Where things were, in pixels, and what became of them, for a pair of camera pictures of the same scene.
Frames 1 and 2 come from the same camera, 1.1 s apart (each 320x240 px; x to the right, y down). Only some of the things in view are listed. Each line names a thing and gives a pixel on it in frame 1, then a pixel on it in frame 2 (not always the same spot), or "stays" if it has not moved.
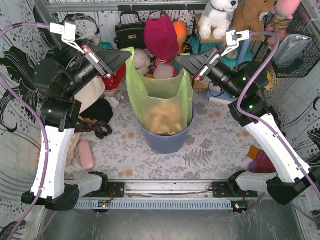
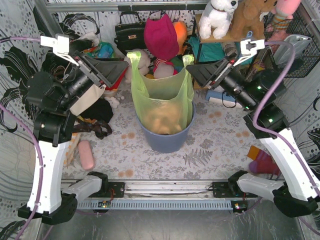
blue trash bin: [169, 144] stays
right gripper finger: [194, 64] to [203, 73]
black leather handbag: [130, 35] stays
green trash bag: [163, 106] stays
